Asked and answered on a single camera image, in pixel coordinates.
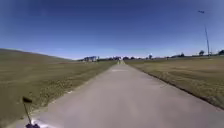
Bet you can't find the dry grass field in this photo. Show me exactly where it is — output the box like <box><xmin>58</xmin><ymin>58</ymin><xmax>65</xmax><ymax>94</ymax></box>
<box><xmin>124</xmin><ymin>55</ymin><xmax>224</xmax><ymax>110</ymax></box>
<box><xmin>0</xmin><ymin>48</ymin><xmax>118</xmax><ymax>128</ymax></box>

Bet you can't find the white building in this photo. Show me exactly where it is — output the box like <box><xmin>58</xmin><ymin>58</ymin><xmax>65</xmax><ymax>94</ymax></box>
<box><xmin>83</xmin><ymin>55</ymin><xmax>100</xmax><ymax>63</ymax></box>

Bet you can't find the grey concrete path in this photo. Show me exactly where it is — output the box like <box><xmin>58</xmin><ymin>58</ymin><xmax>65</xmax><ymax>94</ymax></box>
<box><xmin>6</xmin><ymin>60</ymin><xmax>224</xmax><ymax>128</ymax></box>

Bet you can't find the distant row of trees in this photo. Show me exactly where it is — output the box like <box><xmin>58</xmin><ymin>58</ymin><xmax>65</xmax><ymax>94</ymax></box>
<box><xmin>98</xmin><ymin>55</ymin><xmax>148</xmax><ymax>62</ymax></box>

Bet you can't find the tall lamp pole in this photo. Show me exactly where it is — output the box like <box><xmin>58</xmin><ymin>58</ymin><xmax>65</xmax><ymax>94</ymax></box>
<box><xmin>197</xmin><ymin>9</ymin><xmax>211</xmax><ymax>58</ymax></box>

